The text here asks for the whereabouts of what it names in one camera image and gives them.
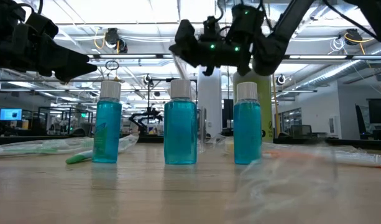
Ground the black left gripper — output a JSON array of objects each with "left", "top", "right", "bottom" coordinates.
[{"left": 0, "top": 0, "right": 98, "bottom": 83}]

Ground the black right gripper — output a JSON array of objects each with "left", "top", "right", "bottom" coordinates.
[{"left": 168, "top": 3, "right": 264, "bottom": 77}]

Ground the blue mouthwash bottle white cap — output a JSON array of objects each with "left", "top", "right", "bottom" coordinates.
[
  {"left": 233, "top": 82, "right": 263, "bottom": 166},
  {"left": 163, "top": 78, "right": 198, "bottom": 166},
  {"left": 91, "top": 80, "right": 122, "bottom": 164}
]

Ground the green toothbrush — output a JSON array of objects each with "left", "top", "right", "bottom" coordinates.
[
  {"left": 19, "top": 137, "right": 96, "bottom": 149},
  {"left": 65, "top": 133, "right": 140, "bottom": 166},
  {"left": 0, "top": 143, "right": 95, "bottom": 157}
]

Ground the orange toothbrush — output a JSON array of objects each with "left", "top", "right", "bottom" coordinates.
[{"left": 212, "top": 134, "right": 381, "bottom": 169}]

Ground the white round column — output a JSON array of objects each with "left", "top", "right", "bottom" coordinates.
[{"left": 198, "top": 65, "right": 223, "bottom": 138}]

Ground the blue lit monitor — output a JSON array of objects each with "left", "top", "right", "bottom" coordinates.
[{"left": 0, "top": 108, "right": 23, "bottom": 121}]

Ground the black upright panel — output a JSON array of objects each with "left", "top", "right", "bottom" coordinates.
[{"left": 223, "top": 98, "right": 234, "bottom": 129}]

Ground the clear acrylic organizer box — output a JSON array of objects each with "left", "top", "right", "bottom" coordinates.
[{"left": 196, "top": 106, "right": 208, "bottom": 153}]

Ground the green disinfecting wipes canister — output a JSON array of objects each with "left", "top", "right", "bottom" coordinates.
[{"left": 232, "top": 70, "right": 273, "bottom": 143}]

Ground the grey mesh office chair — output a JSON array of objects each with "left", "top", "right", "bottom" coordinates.
[{"left": 288, "top": 124, "right": 313, "bottom": 139}]

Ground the clear plastic wrapper scrap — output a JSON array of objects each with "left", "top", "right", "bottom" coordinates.
[{"left": 227, "top": 146, "right": 337, "bottom": 224}]

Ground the black hanging cable loop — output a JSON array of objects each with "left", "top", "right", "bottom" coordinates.
[{"left": 104, "top": 60, "right": 120, "bottom": 72}]

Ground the black ceiling light rail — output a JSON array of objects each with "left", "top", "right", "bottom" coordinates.
[{"left": 87, "top": 53, "right": 381, "bottom": 60}]

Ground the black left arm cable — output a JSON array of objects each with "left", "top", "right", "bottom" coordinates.
[{"left": 18, "top": 0, "right": 44, "bottom": 16}]

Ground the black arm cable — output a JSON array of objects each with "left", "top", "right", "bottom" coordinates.
[
  {"left": 18, "top": 0, "right": 44, "bottom": 16},
  {"left": 322, "top": 0, "right": 379, "bottom": 41}
]

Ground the yellow hanging cable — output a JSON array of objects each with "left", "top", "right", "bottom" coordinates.
[{"left": 272, "top": 73, "right": 282, "bottom": 139}]

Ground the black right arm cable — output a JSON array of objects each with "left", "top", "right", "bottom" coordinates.
[{"left": 322, "top": 0, "right": 379, "bottom": 41}]

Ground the dark wall monitor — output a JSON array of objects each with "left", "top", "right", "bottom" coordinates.
[{"left": 367, "top": 98, "right": 381, "bottom": 125}]

